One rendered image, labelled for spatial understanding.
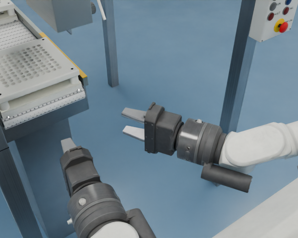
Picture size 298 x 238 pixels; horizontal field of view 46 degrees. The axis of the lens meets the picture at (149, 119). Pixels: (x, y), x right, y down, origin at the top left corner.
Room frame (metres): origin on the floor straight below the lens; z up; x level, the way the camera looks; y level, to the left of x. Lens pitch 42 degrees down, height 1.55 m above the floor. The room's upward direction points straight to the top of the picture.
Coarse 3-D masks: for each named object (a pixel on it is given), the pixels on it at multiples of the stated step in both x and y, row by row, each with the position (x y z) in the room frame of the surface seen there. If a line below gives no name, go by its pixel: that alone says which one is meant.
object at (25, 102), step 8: (64, 80) 0.88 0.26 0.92; (48, 88) 0.84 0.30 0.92; (56, 88) 0.84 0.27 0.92; (64, 88) 0.84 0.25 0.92; (72, 88) 0.86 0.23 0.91; (80, 88) 0.87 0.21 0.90; (24, 96) 0.81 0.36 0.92; (32, 96) 0.81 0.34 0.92; (40, 96) 0.81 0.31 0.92; (48, 96) 0.81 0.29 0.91; (56, 96) 0.83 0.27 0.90; (16, 104) 0.77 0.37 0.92; (24, 104) 0.77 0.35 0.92; (32, 104) 0.78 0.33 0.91; (40, 104) 0.80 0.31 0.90; (0, 112) 0.74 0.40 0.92; (8, 112) 0.74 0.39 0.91; (16, 112) 0.76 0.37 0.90
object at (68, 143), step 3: (69, 138) 0.50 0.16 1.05; (63, 141) 0.49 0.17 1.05; (66, 141) 0.49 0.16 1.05; (69, 141) 0.49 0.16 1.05; (72, 141) 0.49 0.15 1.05; (63, 144) 0.48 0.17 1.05; (66, 144) 0.48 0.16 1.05; (69, 144) 0.48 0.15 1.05; (72, 144) 0.48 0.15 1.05; (75, 144) 0.48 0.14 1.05; (63, 147) 0.47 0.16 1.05; (66, 147) 0.47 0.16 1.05; (69, 147) 0.47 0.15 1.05; (72, 147) 0.47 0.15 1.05; (63, 150) 0.47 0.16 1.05; (66, 150) 0.47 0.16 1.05
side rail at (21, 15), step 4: (16, 8) 1.37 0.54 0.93; (16, 12) 1.36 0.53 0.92; (20, 12) 1.33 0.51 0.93; (20, 16) 1.31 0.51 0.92; (24, 16) 1.30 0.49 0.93; (24, 20) 1.28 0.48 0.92; (28, 20) 1.26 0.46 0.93; (24, 24) 1.29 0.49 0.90; (28, 24) 1.24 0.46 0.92; (32, 24) 1.23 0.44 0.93; (28, 28) 1.26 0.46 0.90; (32, 28) 1.21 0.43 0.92; (36, 28) 1.20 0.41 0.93; (32, 32) 1.22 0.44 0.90; (36, 32) 1.18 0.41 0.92; (40, 32) 1.17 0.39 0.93; (36, 36) 1.19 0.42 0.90; (40, 36) 1.15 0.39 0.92; (80, 76) 0.89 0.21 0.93; (80, 80) 0.90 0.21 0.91; (84, 80) 0.88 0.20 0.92; (84, 84) 0.88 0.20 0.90
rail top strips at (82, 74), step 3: (39, 33) 1.16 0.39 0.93; (42, 33) 1.16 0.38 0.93; (42, 36) 1.14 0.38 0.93; (45, 36) 1.14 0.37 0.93; (48, 39) 1.11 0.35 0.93; (54, 45) 1.07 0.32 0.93; (57, 48) 1.05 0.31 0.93; (81, 72) 0.91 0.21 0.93; (81, 75) 0.90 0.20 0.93; (84, 75) 0.90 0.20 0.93
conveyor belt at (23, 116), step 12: (12, 24) 1.30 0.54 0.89; (0, 36) 1.20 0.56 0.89; (12, 36) 1.20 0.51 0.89; (24, 36) 1.20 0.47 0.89; (0, 48) 1.12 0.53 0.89; (72, 96) 0.86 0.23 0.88; (84, 96) 0.88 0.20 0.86; (36, 108) 0.80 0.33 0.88; (48, 108) 0.81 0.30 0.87; (12, 120) 0.75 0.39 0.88; (24, 120) 0.77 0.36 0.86
